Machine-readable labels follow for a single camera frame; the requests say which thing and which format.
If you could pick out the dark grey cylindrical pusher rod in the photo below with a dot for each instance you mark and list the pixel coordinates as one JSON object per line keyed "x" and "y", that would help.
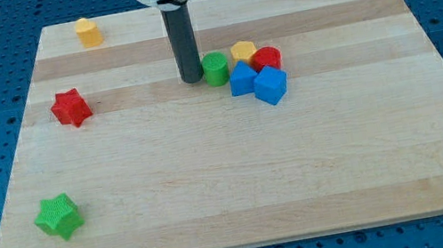
{"x": 180, "y": 33}

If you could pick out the green cylinder block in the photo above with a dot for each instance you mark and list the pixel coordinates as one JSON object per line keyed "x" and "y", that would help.
{"x": 215, "y": 66}

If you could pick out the yellow hexagon block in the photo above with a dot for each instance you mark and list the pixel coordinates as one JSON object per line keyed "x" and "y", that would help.
{"x": 242, "y": 51}

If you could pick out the blue triangular block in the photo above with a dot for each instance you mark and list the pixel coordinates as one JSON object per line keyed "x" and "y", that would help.
{"x": 242, "y": 79}

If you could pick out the yellow heart block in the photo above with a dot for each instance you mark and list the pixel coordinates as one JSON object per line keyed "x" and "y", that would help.
{"x": 88, "y": 33}

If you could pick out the red cylinder block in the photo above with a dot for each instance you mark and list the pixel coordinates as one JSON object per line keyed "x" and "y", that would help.
{"x": 267, "y": 56}

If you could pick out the blue cube block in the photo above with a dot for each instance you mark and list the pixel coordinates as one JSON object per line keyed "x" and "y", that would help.
{"x": 270, "y": 85}

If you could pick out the red star block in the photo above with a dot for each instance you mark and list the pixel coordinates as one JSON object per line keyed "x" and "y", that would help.
{"x": 70, "y": 108}

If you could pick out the light wooden board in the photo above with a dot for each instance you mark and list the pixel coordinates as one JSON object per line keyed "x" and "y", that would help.
{"x": 356, "y": 141}

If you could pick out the green star block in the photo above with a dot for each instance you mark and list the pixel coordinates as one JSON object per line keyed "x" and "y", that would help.
{"x": 59, "y": 216}

